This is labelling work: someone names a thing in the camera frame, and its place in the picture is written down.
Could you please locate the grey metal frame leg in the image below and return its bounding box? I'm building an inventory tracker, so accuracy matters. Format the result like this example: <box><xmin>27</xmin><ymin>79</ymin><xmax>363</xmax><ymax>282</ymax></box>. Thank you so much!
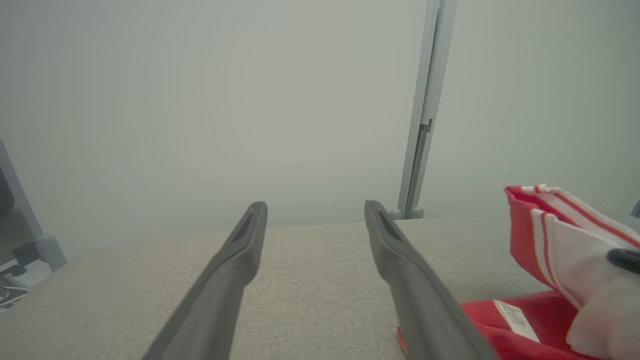
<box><xmin>0</xmin><ymin>139</ymin><xmax>67</xmax><ymax>274</ymax></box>

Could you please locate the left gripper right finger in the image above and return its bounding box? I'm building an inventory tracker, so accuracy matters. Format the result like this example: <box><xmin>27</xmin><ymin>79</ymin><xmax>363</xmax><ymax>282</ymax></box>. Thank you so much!
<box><xmin>363</xmin><ymin>199</ymin><xmax>499</xmax><ymax>360</ymax></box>

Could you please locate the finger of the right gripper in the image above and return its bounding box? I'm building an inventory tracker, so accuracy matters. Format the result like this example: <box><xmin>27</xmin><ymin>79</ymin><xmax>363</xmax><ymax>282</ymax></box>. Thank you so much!
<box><xmin>606</xmin><ymin>248</ymin><xmax>640</xmax><ymax>275</ymax></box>

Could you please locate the grey metal partition post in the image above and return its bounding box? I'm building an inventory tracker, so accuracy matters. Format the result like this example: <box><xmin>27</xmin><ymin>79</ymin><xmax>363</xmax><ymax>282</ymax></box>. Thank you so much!
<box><xmin>388</xmin><ymin>0</ymin><xmax>459</xmax><ymax>221</ymax></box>

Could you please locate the black white floor object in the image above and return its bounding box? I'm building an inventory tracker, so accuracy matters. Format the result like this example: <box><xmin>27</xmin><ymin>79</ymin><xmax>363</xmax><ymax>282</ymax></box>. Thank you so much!
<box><xmin>0</xmin><ymin>260</ymin><xmax>32</xmax><ymax>309</ymax></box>

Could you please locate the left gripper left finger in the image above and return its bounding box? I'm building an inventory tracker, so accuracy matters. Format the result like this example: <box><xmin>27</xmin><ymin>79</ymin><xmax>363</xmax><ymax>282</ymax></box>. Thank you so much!
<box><xmin>142</xmin><ymin>201</ymin><xmax>269</xmax><ymax>360</ymax></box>

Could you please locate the red and white jersey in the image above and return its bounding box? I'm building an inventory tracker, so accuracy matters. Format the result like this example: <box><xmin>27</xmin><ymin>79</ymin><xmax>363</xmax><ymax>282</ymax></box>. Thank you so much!
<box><xmin>397</xmin><ymin>184</ymin><xmax>640</xmax><ymax>360</ymax></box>

